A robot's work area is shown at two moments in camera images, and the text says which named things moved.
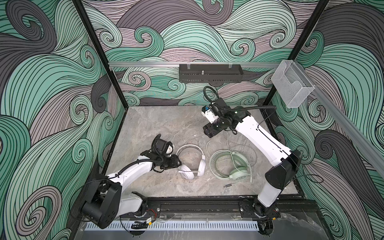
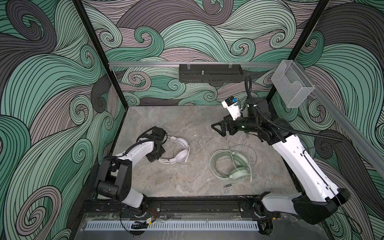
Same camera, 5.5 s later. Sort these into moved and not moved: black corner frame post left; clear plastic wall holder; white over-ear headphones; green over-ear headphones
Moved: white over-ear headphones
Not moved: clear plastic wall holder; green over-ear headphones; black corner frame post left
